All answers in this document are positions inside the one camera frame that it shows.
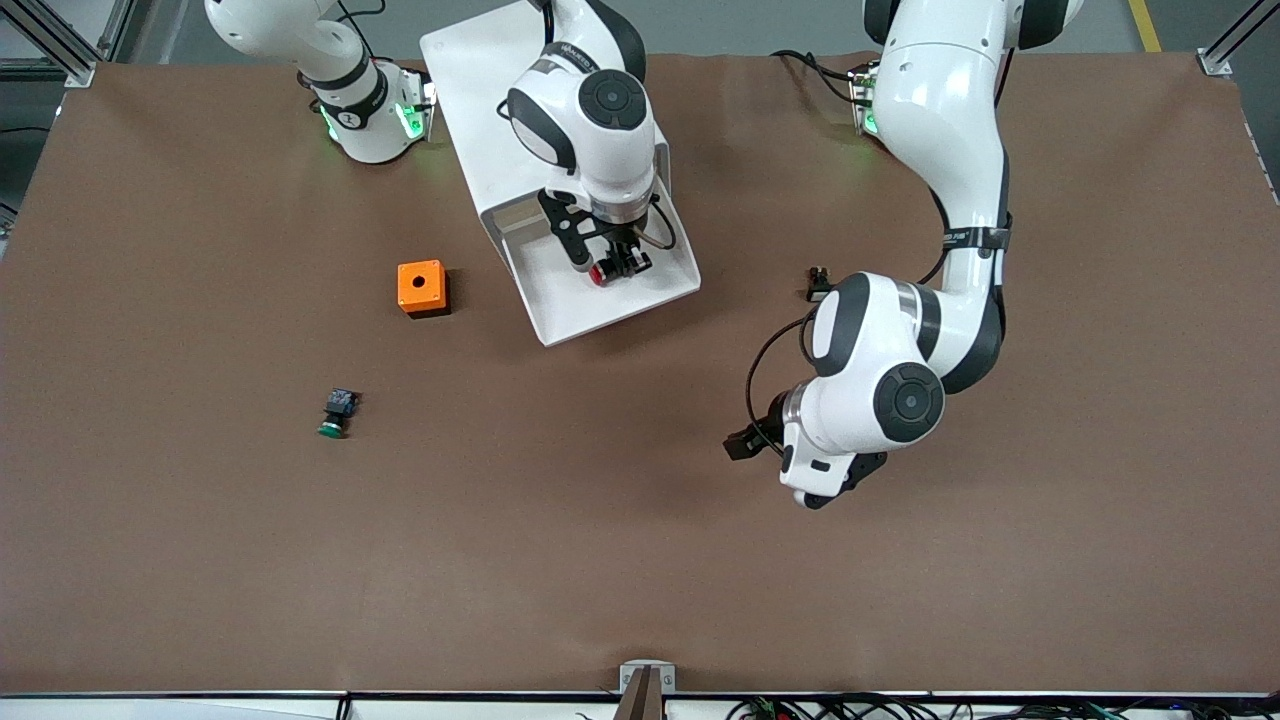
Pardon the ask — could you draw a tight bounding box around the white drawer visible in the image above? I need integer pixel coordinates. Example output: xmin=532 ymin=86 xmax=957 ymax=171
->
xmin=495 ymin=185 xmax=702 ymax=348

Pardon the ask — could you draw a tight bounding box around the white drawer cabinet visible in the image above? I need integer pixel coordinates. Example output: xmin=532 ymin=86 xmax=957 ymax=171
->
xmin=420 ymin=0 xmax=673 ymax=241

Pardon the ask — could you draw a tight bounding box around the green mushroom push button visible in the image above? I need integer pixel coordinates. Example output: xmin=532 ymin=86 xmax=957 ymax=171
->
xmin=317 ymin=388 xmax=361 ymax=440

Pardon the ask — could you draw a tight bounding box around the orange box with hole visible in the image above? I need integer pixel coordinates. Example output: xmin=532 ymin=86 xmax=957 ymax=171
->
xmin=397 ymin=260 xmax=452 ymax=320

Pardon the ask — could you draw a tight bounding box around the black cable bundle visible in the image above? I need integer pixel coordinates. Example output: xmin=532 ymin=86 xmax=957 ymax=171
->
xmin=725 ymin=693 xmax=1280 ymax=720

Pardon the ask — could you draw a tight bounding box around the black left base cable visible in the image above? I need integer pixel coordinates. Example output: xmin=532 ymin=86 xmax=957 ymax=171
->
xmin=770 ymin=48 xmax=871 ymax=101

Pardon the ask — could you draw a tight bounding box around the grey metal mount bracket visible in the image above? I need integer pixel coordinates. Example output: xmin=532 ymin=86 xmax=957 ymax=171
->
xmin=618 ymin=660 xmax=677 ymax=695

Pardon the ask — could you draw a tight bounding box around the brown tapered post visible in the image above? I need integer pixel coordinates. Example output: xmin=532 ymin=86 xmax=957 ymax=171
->
xmin=615 ymin=668 xmax=666 ymax=720

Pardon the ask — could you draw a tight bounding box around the aluminium frame post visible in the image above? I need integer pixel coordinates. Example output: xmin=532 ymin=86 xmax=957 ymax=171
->
xmin=1195 ymin=0 xmax=1280 ymax=79
xmin=0 ymin=0 xmax=136 ymax=91

